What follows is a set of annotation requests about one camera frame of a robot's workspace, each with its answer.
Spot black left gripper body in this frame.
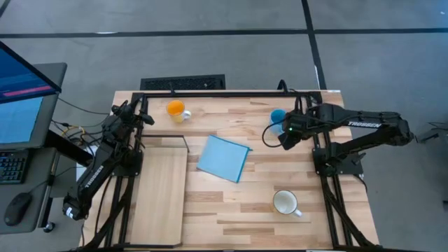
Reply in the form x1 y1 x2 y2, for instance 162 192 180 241
108 111 141 132

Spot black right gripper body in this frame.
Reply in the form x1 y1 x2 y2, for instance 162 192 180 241
282 111 318 138

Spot small blue mug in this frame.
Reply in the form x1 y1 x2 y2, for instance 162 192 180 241
268 108 288 137

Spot yellow mug with white handle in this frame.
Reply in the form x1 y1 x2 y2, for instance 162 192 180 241
165 99 193 124

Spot light blue cloth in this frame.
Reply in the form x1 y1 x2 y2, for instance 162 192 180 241
195 134 253 184

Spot black floor vent grille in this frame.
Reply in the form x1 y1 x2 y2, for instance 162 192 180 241
139 73 227 91

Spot black desk leg bar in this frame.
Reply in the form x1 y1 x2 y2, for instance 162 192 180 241
44 129 95 168

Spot large white mug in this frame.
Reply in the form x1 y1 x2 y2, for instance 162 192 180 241
272 189 303 218

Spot grey framed monitor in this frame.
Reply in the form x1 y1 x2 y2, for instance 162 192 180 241
0 94 60 152

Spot black framed monitor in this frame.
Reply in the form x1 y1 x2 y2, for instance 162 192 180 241
0 41 63 105

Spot black keyboard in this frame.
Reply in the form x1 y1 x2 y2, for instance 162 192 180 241
0 149 29 186

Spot grey computer desk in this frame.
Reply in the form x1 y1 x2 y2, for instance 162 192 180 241
0 62 68 235

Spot black computer mouse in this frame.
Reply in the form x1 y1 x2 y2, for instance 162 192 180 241
3 192 34 227

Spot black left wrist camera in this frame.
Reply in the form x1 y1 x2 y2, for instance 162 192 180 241
118 100 138 116

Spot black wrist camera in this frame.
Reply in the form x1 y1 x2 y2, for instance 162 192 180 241
118 100 138 116
278 131 299 151

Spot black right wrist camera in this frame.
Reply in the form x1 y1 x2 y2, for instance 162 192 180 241
278 131 299 151

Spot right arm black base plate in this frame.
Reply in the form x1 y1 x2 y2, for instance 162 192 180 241
311 146 365 178

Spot right gripper black cable loop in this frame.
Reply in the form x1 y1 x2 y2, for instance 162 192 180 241
261 120 286 149

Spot black curved cable hook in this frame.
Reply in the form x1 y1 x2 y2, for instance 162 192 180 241
277 78 291 95

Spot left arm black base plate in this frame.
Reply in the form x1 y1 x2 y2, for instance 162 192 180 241
112 148 144 178

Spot tangled floor cables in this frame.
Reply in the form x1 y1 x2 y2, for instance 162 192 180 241
50 118 106 155

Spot wooden shelf with black frame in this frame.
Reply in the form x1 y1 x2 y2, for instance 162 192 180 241
122 134 190 249

